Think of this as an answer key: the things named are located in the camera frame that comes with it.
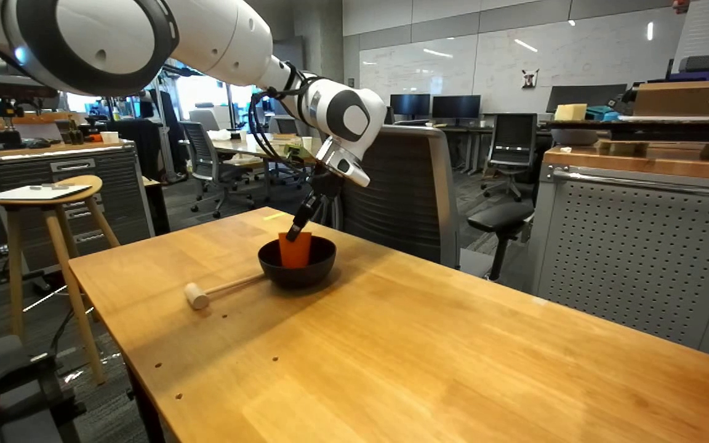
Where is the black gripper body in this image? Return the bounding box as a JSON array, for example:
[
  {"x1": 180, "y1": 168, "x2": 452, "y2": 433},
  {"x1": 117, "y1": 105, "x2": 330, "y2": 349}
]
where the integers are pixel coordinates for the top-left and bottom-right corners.
[{"x1": 308, "y1": 168, "x2": 350, "y2": 209}]

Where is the orange plastic cup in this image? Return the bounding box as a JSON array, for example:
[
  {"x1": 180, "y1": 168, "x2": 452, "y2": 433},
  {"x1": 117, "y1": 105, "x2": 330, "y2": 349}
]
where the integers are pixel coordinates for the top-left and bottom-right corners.
[{"x1": 279, "y1": 230, "x2": 316, "y2": 270}]

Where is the black bowl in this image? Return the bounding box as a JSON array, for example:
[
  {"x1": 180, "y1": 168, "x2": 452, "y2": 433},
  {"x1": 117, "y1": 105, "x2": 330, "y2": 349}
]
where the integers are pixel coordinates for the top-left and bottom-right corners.
[{"x1": 257, "y1": 235, "x2": 340, "y2": 290}]

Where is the grey mesh office chair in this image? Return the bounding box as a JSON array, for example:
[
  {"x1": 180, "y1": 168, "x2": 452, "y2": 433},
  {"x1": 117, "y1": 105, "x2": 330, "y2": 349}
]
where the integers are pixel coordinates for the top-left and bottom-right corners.
[{"x1": 177, "y1": 120, "x2": 266, "y2": 209}]

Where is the wooden mallet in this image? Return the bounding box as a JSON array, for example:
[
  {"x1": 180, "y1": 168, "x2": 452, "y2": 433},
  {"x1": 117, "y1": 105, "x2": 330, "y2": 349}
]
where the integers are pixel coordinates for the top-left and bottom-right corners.
[{"x1": 182, "y1": 270, "x2": 268, "y2": 312}]

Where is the black office chair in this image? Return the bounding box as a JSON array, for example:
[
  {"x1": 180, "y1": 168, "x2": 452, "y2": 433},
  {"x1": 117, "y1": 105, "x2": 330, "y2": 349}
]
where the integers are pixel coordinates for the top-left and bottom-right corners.
[{"x1": 465, "y1": 110, "x2": 539, "y2": 283}]

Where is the grey drawer cabinet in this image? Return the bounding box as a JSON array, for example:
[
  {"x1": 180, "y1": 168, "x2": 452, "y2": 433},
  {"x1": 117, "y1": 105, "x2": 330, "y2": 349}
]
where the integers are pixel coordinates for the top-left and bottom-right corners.
[{"x1": 0, "y1": 140, "x2": 155, "y2": 273}]

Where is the wooden stool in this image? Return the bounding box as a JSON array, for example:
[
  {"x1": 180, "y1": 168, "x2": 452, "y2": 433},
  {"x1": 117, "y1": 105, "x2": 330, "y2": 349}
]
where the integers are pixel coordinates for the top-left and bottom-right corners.
[{"x1": 0, "y1": 173, "x2": 124, "y2": 388}]

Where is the yellow foam block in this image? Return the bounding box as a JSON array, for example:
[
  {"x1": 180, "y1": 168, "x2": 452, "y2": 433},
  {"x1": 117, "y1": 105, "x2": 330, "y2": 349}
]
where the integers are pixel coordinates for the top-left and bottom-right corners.
[{"x1": 551, "y1": 102, "x2": 592, "y2": 126}]

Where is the white paper sheet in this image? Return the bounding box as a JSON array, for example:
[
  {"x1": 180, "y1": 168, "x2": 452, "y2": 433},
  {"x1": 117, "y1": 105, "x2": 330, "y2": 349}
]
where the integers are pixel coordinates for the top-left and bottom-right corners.
[{"x1": 0, "y1": 180, "x2": 95, "y2": 208}]

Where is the wide black computer monitor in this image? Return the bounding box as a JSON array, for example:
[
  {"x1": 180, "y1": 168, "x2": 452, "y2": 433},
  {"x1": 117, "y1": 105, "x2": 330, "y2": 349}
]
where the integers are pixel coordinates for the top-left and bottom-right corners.
[{"x1": 545, "y1": 84, "x2": 631, "y2": 115}]

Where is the grey perforated cabinet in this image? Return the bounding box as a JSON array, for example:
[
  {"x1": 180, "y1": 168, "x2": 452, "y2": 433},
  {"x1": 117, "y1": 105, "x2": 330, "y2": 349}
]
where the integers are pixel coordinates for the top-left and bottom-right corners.
[{"x1": 532, "y1": 146, "x2": 709, "y2": 359}]

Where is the brown wooden box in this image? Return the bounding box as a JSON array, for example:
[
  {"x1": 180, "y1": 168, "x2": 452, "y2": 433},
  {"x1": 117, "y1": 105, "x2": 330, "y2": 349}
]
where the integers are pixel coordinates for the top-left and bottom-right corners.
[{"x1": 633, "y1": 80, "x2": 709, "y2": 119}]

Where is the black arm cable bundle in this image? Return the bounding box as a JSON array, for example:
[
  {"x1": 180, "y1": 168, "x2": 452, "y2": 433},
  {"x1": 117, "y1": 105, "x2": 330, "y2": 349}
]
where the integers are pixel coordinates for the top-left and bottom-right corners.
[{"x1": 245, "y1": 76, "x2": 313, "y2": 169}]

